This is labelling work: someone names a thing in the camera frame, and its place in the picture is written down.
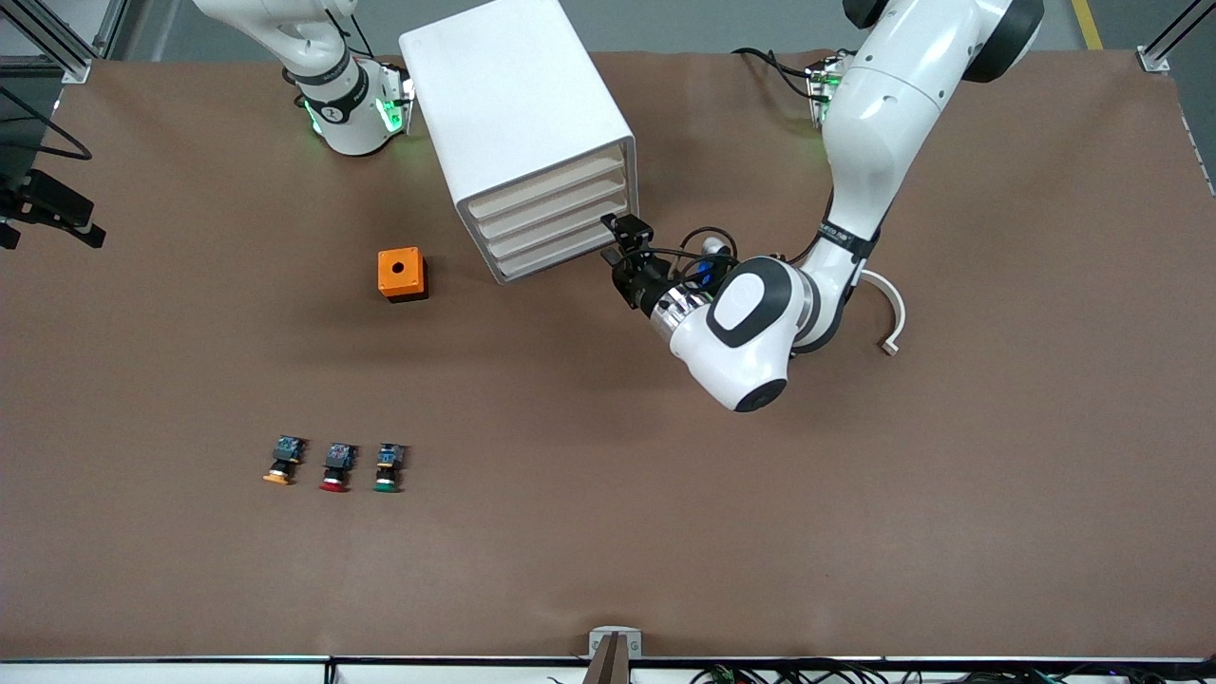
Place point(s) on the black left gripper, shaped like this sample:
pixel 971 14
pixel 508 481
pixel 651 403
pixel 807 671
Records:
pixel 642 284

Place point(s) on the yellow push button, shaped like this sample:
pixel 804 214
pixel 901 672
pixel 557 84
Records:
pixel 285 451

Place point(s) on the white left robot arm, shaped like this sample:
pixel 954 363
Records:
pixel 883 123

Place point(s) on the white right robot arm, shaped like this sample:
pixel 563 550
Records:
pixel 351 123

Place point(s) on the green push button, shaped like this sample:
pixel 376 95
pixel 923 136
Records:
pixel 388 461

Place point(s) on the red push button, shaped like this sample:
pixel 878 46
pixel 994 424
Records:
pixel 338 461

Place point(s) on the brown table mat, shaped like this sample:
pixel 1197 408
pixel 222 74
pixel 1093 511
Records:
pixel 608 475

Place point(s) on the orange box with hole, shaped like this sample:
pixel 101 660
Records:
pixel 388 275

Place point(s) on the white curved plastic arc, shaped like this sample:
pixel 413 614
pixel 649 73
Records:
pixel 899 318

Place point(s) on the aluminium frame profile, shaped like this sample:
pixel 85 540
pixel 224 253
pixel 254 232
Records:
pixel 76 68
pixel 1152 59

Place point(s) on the grey metal bracket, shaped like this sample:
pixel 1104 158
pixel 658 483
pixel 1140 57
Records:
pixel 632 641

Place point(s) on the dark tapered post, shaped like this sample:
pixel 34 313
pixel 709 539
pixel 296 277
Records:
pixel 608 665

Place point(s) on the white table edge rail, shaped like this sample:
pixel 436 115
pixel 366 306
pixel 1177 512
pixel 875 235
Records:
pixel 190 673

